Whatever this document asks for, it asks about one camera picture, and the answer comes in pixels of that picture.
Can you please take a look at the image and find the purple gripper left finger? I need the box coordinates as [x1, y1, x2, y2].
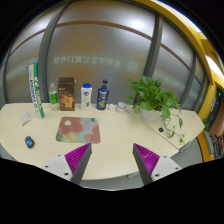
[43, 142, 93, 186]

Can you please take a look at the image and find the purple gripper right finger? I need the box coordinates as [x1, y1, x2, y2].
[132, 143, 183, 186]

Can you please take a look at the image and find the floral mouse pad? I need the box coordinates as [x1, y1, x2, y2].
[56, 117, 101, 144]

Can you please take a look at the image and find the blue computer mouse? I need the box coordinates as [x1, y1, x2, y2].
[25, 136, 34, 148]

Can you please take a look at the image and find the green potted plant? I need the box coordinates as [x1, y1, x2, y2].
[128, 75, 185, 144]

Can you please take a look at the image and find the small white jar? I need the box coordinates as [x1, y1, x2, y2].
[116, 102, 126, 113]

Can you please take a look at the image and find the small white packet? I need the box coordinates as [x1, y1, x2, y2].
[107, 104, 116, 112]

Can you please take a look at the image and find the white folded tissue pack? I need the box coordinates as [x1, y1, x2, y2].
[20, 113, 31, 125]

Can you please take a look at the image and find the clear green-label bottle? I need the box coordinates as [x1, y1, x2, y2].
[49, 83, 59, 111]

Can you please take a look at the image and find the white lotion bottle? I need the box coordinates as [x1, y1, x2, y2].
[81, 83, 92, 110]

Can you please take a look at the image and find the dark blue shampoo bottle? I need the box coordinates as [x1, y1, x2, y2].
[96, 80, 109, 110]

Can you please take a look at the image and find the brown carton box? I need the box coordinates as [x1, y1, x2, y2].
[58, 77, 76, 111]

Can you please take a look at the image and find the white green shuttlecock tube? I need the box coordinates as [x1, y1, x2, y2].
[29, 63, 44, 119]

